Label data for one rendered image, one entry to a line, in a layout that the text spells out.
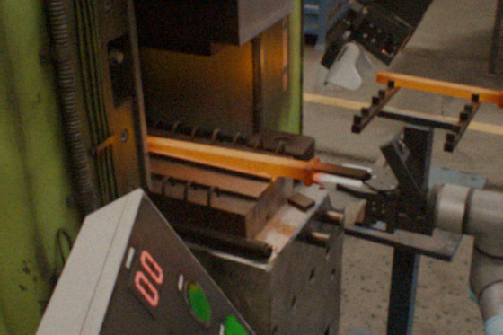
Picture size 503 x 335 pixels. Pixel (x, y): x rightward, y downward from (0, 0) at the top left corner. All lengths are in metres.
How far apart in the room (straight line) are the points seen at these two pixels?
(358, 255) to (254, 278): 1.60
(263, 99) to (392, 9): 0.64
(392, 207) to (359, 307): 1.38
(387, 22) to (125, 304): 0.45
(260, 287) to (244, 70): 0.49
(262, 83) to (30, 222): 0.68
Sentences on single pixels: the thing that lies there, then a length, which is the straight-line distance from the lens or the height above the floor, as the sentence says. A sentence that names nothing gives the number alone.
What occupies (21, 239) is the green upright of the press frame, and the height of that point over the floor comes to 1.08.
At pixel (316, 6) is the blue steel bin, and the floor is 0.30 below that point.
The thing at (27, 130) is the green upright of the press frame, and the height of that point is 1.24.
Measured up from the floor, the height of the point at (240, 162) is 1.01.
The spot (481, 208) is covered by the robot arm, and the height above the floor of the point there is 1.03.
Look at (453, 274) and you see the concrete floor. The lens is 2.70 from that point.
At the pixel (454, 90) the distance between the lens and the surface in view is 1.76.
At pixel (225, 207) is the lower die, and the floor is 0.98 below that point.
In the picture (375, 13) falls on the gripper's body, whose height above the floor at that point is 1.36.
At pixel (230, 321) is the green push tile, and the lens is 0.84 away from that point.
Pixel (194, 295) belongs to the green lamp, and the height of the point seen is 1.10.
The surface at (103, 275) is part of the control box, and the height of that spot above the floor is 1.20.
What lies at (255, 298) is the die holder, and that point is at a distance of 1.19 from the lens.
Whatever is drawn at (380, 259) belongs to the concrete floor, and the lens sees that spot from 2.73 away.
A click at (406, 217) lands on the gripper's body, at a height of 0.98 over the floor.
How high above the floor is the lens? 1.60
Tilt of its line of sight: 27 degrees down
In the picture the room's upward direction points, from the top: 1 degrees counter-clockwise
